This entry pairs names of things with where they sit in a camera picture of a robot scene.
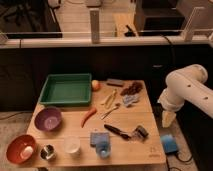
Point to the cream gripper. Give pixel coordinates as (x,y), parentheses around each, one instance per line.
(167,118)

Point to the crumpled blue-grey wrapper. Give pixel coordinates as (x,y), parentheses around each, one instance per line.
(128,100)

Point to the wooden table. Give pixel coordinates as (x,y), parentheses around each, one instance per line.
(133,152)

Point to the clear plastic bottle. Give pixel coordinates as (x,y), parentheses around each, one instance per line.
(103,149)

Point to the blue box on floor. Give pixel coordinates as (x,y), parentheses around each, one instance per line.
(169,144)

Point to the yellow tongs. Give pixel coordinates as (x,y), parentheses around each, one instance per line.
(108,100)

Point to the white egg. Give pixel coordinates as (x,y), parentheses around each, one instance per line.
(27,152)

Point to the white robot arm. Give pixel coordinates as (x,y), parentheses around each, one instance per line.
(185,84)

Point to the white railing bar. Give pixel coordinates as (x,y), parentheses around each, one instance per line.
(103,42)

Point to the blue sponge cloth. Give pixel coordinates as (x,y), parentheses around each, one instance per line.
(96,137)

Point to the green plastic tray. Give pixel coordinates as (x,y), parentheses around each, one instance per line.
(67,90)

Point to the metal spoon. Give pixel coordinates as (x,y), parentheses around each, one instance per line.
(116,106)

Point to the yellow onion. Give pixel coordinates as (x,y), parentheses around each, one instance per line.
(96,85)

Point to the purple bowl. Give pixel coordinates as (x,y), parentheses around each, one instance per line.
(48,119)

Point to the black binder clip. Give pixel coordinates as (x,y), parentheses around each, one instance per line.
(140,133)

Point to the small metal cup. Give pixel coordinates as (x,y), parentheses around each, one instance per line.
(47,153)

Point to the black brush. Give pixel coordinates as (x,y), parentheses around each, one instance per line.
(117,131)

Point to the grey rectangular block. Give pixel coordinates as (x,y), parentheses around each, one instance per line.
(115,82)

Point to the red bowl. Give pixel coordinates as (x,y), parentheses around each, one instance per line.
(17,146)

